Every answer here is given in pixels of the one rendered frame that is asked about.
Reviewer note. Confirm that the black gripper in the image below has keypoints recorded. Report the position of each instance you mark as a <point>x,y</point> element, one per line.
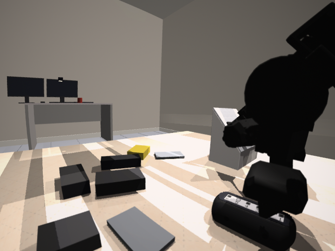
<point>276,185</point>

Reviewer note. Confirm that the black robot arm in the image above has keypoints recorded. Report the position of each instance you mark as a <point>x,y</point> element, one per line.
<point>288,94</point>

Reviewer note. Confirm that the yellow rectangular block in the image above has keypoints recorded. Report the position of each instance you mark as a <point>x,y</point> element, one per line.
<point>142,150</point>

